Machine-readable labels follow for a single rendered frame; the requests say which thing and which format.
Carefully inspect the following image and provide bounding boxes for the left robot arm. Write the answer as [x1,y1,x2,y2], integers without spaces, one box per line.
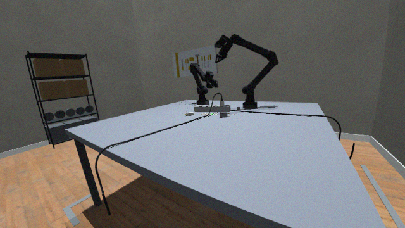
[215,34,278,105]

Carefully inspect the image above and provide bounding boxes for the white power strip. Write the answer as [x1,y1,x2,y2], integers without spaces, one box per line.
[194,105,230,112]

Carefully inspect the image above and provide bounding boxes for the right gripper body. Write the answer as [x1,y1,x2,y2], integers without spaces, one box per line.
[206,80,216,87]

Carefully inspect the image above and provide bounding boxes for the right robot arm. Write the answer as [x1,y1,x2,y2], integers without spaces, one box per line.
[190,63,214,102]

